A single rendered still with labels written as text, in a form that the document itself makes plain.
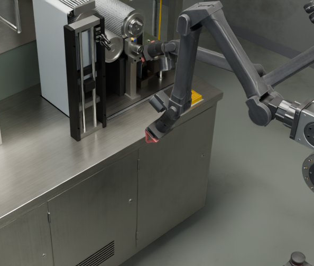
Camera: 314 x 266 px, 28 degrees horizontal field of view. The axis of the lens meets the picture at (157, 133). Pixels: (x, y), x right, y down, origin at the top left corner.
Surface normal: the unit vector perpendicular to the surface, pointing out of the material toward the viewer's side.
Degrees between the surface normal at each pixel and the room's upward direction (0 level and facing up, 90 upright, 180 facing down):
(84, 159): 0
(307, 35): 90
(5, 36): 90
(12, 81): 90
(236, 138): 0
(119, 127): 0
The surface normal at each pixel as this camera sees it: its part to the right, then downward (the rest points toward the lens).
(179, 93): -0.57, 0.36
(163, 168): 0.69, 0.48
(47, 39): -0.73, 0.41
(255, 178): 0.04, -0.77
